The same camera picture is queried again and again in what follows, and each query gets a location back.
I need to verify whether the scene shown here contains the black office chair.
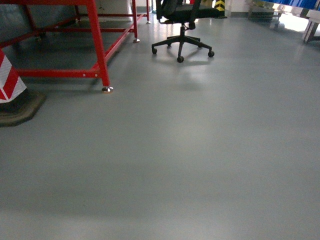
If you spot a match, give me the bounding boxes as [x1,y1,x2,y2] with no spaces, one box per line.
[151,0,221,63]

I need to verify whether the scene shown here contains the red white traffic cone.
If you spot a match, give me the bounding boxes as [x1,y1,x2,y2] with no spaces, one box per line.
[0,51,46,128]

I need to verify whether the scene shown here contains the steel shelf rack right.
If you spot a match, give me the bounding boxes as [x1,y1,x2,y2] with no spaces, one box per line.
[245,0,320,44]

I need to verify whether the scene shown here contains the red metal table frame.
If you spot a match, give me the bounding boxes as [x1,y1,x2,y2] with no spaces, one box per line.
[0,0,149,95]

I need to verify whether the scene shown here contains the yellow black striped post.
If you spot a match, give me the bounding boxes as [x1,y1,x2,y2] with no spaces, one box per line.
[214,0,227,19]

